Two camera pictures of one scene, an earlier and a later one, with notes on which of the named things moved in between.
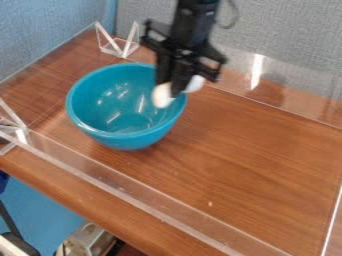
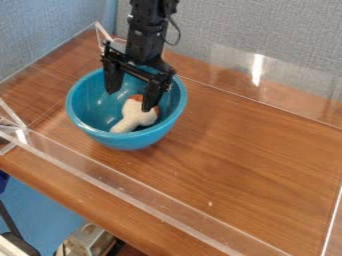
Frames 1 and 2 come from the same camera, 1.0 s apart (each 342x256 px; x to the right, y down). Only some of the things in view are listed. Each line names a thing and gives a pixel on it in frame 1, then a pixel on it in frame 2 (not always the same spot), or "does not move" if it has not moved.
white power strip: (88, 241) does not move
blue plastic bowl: (111, 106) does not move
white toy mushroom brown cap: (162, 91) → (134, 115)
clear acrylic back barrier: (289, 68) does not move
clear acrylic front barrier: (164, 205) does not move
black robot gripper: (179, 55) → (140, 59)
